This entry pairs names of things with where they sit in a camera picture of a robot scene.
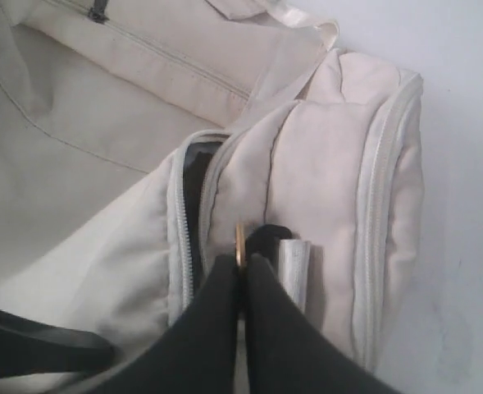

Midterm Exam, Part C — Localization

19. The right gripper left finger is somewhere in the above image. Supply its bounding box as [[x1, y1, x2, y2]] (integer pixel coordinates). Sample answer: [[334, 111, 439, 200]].
[[89, 255, 239, 394]]

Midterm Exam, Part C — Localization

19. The cream fabric duffel bag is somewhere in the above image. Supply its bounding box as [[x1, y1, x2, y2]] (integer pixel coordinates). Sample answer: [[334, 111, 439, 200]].
[[0, 1, 424, 393]]

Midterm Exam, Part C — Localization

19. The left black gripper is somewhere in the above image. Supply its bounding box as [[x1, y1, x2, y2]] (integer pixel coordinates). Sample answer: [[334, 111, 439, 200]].
[[0, 310, 117, 379]]

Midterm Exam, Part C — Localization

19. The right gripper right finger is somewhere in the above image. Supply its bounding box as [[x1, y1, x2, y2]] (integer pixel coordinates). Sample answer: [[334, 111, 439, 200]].
[[244, 254, 397, 394]]

